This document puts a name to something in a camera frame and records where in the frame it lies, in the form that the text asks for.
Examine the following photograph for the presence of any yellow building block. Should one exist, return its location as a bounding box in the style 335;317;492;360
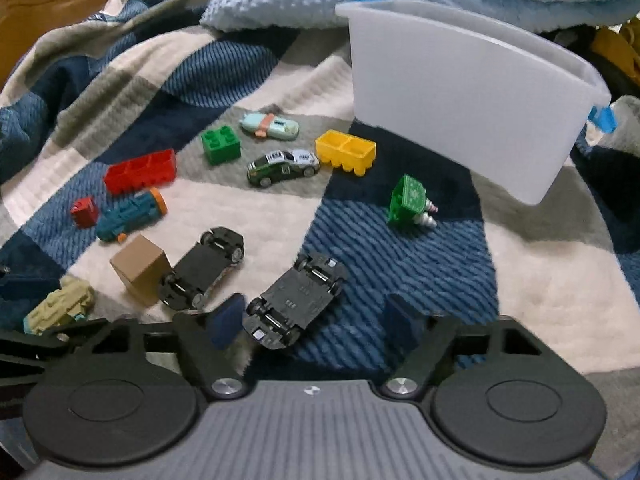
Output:
314;130;376;177

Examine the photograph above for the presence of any brown wooden cube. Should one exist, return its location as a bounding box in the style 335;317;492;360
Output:
110;235;171;308

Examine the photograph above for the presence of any green square building block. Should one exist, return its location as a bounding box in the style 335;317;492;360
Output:
200;125;241;166

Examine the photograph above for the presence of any mustard yellow garment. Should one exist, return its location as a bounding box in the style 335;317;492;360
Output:
590;16;639;84

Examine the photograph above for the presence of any teal orange toy vehicle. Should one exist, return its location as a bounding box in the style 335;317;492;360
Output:
96;188;168;243

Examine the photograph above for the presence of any plaid blue white blanket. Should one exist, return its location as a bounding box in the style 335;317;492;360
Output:
0;0;640;466

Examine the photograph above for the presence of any red long building block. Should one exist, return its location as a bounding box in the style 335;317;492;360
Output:
103;148;177;196

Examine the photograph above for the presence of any pastel blue toy vehicle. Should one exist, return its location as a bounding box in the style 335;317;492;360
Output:
240;112;299;141

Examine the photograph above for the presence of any green silver toy car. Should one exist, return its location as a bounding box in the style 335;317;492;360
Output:
246;148;320;188

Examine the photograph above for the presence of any checkered white toy car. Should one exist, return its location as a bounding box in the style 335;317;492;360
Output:
242;252;348;350

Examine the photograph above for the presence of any green block with drills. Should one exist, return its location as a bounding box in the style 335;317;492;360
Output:
387;174;438;229

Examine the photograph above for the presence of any small red face block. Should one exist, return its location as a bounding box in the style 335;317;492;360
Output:
70;196;100;229

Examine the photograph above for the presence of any white plastic storage bin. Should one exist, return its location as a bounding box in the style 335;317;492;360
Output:
335;0;616;205

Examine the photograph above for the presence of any grey knitted blanket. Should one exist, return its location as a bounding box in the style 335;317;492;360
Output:
586;96;640;157

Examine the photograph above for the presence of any beige toy vehicle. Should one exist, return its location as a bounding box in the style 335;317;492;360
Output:
23;275;96;335

